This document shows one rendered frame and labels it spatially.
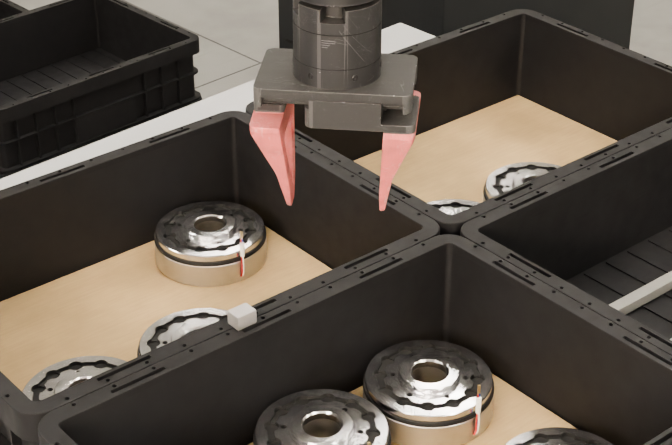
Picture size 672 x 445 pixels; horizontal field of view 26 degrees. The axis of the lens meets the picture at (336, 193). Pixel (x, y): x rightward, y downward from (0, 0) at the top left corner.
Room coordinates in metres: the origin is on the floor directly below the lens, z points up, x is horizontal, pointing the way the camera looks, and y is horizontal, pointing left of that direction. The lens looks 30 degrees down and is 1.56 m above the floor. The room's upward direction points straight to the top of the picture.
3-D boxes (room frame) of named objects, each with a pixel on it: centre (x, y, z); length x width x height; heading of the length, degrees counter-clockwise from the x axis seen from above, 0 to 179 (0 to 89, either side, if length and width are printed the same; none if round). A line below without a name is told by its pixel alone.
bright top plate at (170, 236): (1.16, 0.12, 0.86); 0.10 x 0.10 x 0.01
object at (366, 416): (0.86, 0.01, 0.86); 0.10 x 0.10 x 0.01
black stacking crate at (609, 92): (1.29, -0.15, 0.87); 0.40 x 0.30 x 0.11; 130
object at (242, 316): (0.90, 0.07, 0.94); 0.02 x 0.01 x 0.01; 130
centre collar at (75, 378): (0.91, 0.19, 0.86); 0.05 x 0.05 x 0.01
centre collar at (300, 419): (0.86, 0.01, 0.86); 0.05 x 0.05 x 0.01
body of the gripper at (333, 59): (0.86, 0.00, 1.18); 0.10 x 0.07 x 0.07; 84
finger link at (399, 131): (0.86, -0.02, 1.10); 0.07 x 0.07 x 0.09; 84
